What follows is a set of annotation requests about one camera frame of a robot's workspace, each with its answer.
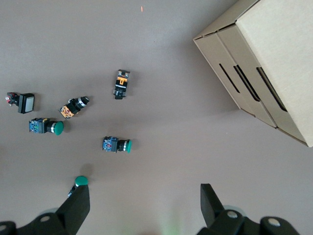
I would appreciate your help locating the black selector switch orange base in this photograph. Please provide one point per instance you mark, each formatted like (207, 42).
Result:
(121, 84)
(73, 107)

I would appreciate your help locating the green push button blue base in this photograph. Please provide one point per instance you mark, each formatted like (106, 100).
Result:
(117, 144)
(81, 181)
(46, 126)

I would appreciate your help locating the brown cardboard box with slots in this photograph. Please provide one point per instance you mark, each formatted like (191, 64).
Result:
(269, 61)

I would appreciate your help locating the brown paper table cover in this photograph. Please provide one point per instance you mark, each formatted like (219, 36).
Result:
(146, 61)

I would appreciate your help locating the black square button red base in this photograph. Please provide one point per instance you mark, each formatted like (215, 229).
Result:
(24, 102)

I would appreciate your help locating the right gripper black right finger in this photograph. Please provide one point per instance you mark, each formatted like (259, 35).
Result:
(215, 215)

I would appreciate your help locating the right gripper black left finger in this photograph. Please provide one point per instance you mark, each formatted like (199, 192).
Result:
(71, 210)

